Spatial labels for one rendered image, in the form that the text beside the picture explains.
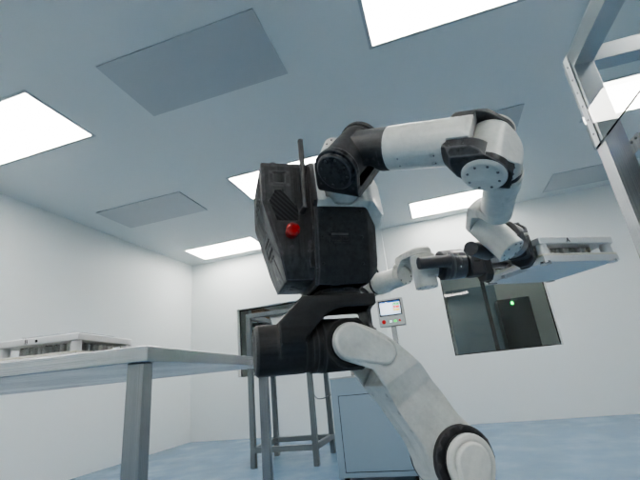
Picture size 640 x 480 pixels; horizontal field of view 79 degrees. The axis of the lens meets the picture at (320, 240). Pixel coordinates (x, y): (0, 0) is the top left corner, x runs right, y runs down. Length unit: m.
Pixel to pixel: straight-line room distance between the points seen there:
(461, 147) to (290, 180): 0.41
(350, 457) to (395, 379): 2.41
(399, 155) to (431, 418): 0.58
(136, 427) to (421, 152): 0.81
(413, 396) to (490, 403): 4.97
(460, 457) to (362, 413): 2.30
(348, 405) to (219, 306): 4.17
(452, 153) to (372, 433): 2.71
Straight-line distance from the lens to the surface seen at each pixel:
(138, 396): 0.98
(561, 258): 1.19
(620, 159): 1.47
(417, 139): 0.76
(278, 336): 0.87
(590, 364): 6.11
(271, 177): 0.94
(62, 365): 1.07
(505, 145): 0.77
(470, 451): 0.97
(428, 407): 0.97
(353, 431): 3.26
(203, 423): 7.04
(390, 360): 0.90
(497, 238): 0.95
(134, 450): 0.99
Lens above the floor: 0.79
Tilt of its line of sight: 19 degrees up
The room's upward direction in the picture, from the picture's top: 6 degrees counter-clockwise
